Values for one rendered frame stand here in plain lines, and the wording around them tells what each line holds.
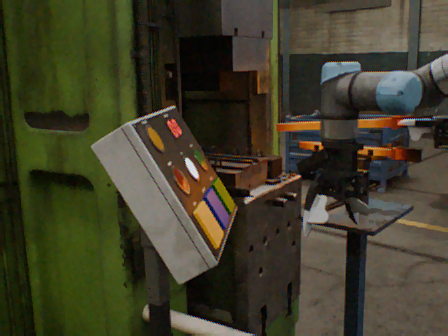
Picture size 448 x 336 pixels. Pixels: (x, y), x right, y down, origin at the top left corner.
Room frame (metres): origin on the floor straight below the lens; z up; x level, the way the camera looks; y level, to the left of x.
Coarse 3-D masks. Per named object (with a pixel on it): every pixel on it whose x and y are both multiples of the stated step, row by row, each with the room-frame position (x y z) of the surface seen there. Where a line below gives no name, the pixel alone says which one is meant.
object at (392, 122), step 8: (360, 120) 1.43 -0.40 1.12; (368, 120) 1.41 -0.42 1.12; (376, 120) 1.40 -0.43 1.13; (384, 120) 1.39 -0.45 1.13; (392, 120) 1.37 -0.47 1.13; (400, 120) 1.37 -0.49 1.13; (280, 128) 1.56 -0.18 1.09; (288, 128) 1.55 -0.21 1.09; (296, 128) 1.53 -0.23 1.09; (304, 128) 1.52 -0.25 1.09; (312, 128) 1.50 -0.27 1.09; (392, 128) 1.37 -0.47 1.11
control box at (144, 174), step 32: (128, 128) 0.80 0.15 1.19; (160, 128) 0.94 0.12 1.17; (128, 160) 0.80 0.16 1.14; (160, 160) 0.83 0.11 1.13; (192, 160) 1.01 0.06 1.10; (128, 192) 0.80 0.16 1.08; (160, 192) 0.80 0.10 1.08; (192, 192) 0.89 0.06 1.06; (160, 224) 0.80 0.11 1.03; (192, 224) 0.79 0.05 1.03; (192, 256) 0.79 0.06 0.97
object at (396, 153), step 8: (304, 144) 1.87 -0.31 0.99; (312, 144) 1.85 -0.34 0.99; (320, 144) 1.82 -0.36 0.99; (360, 152) 1.73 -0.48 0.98; (376, 152) 1.69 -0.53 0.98; (384, 152) 1.67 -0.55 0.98; (392, 152) 1.65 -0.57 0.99; (400, 152) 1.65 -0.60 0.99; (408, 152) 1.63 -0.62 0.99; (416, 152) 1.61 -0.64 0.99; (400, 160) 1.64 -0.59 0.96; (408, 160) 1.62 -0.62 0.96; (416, 160) 1.61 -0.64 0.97
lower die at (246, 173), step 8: (224, 160) 1.54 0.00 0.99; (232, 160) 1.52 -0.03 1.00; (240, 160) 1.51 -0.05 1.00; (248, 160) 1.50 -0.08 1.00; (264, 160) 1.56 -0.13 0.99; (224, 168) 1.48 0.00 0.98; (232, 168) 1.46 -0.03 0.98; (240, 168) 1.45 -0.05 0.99; (248, 168) 1.47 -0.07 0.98; (256, 168) 1.52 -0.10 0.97; (264, 168) 1.56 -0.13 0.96; (224, 176) 1.43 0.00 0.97; (232, 176) 1.41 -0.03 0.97; (240, 176) 1.43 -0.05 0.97; (248, 176) 1.47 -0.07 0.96; (256, 176) 1.52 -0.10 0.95; (264, 176) 1.56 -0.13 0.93; (224, 184) 1.43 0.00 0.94; (232, 184) 1.41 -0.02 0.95; (240, 184) 1.43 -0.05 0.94; (248, 184) 1.47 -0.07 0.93; (256, 184) 1.52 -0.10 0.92
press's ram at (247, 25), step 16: (192, 0) 1.42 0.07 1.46; (208, 0) 1.39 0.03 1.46; (224, 0) 1.37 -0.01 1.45; (240, 0) 1.45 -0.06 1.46; (256, 0) 1.52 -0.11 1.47; (272, 0) 1.61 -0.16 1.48; (192, 16) 1.42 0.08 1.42; (208, 16) 1.39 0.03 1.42; (224, 16) 1.37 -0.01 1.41; (240, 16) 1.44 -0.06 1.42; (256, 16) 1.52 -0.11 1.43; (272, 16) 1.61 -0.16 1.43; (192, 32) 1.42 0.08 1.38; (208, 32) 1.39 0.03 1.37; (224, 32) 1.37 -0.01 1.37; (240, 32) 1.44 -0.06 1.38; (256, 32) 1.52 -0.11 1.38; (272, 32) 1.61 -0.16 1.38
